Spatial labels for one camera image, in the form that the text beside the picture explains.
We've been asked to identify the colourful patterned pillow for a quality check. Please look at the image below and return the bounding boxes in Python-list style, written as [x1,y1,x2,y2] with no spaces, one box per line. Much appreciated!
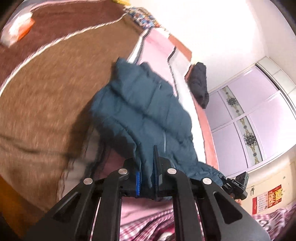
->
[124,7,161,30]

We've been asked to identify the pink plaid clothing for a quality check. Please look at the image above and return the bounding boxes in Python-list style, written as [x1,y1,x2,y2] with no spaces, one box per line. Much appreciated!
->
[119,205,295,240]

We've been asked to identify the brown fleece blanket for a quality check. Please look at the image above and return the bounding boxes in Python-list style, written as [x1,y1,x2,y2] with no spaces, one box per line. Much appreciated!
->
[1,1,142,211]

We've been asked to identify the terracotta bed sheet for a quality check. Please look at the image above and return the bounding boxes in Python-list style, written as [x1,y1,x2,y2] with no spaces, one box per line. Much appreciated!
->
[168,34,219,170]

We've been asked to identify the red paper calendar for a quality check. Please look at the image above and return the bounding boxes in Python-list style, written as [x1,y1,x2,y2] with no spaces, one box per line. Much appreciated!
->
[252,185,283,215]

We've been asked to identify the orange white tissue pack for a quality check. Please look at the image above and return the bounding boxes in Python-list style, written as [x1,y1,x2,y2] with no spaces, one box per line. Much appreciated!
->
[1,10,35,48]

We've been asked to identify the black folded garment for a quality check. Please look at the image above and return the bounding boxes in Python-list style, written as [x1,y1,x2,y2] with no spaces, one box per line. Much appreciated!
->
[187,62,209,109]

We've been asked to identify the teal puffer jacket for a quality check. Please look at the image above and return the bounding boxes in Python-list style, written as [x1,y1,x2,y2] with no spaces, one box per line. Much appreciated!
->
[90,58,223,198]

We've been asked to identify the yellow cloth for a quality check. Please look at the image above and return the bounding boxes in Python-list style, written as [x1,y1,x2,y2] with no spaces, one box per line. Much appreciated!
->
[112,0,131,6]

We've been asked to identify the lilac wardrobe sliding doors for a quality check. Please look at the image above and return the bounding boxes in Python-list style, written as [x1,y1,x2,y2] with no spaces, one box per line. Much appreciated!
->
[205,57,295,177]

